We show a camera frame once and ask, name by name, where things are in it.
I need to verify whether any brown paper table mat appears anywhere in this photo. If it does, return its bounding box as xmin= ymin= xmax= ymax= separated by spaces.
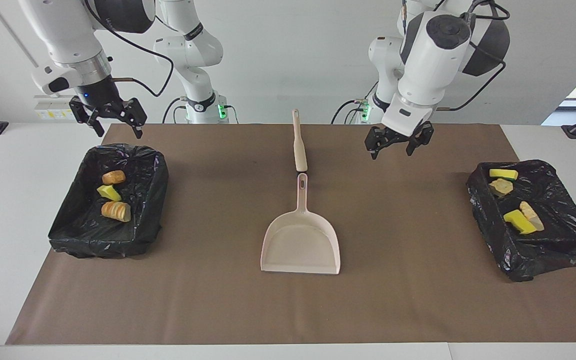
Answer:
xmin=5 ymin=123 xmax=576 ymax=346

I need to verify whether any orange crusty bread piece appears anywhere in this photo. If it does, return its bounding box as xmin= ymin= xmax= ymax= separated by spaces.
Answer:
xmin=519 ymin=201 xmax=545 ymax=232

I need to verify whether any pale bread chunk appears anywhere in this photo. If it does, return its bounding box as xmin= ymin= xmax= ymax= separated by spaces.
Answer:
xmin=100 ymin=200 xmax=132 ymax=223

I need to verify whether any yellow sponge block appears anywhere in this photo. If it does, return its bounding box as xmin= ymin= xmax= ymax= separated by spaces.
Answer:
xmin=503 ymin=209 xmax=538 ymax=235

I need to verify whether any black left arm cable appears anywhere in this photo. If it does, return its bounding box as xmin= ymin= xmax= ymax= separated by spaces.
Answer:
xmin=437 ymin=0 xmax=511 ymax=112

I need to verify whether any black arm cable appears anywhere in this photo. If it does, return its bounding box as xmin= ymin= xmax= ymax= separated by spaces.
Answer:
xmin=437 ymin=0 xmax=511 ymax=112
xmin=84 ymin=0 xmax=175 ymax=99

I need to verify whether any thin green yellow sponge scrap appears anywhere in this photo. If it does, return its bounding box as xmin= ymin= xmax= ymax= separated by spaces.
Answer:
xmin=96 ymin=184 xmax=122 ymax=202

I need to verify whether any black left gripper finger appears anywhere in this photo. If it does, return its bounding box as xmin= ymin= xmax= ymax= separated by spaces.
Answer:
xmin=406 ymin=121 xmax=435 ymax=156
xmin=365 ymin=127 xmax=385 ymax=161

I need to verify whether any pink handled hand brush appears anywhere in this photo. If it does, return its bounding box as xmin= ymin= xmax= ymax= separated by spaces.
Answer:
xmin=292 ymin=109 xmax=309 ymax=173

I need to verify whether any black right base cable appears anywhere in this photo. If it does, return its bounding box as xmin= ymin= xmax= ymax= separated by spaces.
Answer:
xmin=162 ymin=96 xmax=189 ymax=124

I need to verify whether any black left base cable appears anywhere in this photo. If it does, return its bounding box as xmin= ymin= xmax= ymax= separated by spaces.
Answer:
xmin=331 ymin=99 xmax=369 ymax=125

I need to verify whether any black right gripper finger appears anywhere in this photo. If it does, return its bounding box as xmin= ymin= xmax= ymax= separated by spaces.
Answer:
xmin=122 ymin=97 xmax=148 ymax=140
xmin=69 ymin=96 xmax=105 ymax=138

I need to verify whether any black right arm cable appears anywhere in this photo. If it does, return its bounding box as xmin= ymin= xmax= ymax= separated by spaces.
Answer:
xmin=84 ymin=0 xmax=175 ymax=99

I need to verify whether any white wall socket box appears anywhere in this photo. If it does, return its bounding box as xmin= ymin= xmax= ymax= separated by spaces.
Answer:
xmin=34 ymin=95 xmax=88 ymax=121

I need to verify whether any pale yellow foam piece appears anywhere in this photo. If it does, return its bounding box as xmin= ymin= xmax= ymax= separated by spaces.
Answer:
xmin=488 ymin=179 xmax=514 ymax=197

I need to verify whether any black bag lined bin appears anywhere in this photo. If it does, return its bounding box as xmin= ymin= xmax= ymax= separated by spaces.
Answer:
xmin=466 ymin=159 xmax=576 ymax=283
xmin=48 ymin=143 xmax=170 ymax=260

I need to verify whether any pink plastic dustpan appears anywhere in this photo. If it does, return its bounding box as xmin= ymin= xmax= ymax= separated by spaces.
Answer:
xmin=260 ymin=173 xmax=342 ymax=275

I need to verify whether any black base cable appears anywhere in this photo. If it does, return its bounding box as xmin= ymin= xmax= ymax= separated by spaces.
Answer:
xmin=331 ymin=99 xmax=369 ymax=125
xmin=162 ymin=96 xmax=189 ymax=124

